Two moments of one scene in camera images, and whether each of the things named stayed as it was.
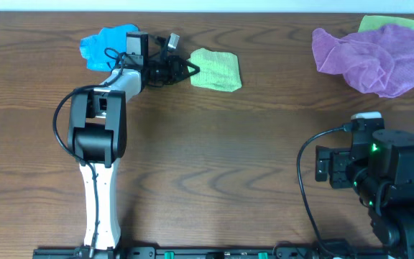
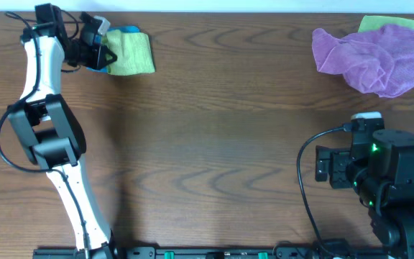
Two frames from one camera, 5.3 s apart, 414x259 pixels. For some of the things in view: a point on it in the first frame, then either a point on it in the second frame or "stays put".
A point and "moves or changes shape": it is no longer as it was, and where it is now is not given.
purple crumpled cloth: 388,61 stays put
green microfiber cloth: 218,70 moves or changes shape
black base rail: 182,252 stays put
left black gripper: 175,70 to 103,52
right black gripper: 336,159 stays put
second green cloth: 371,23 stays put
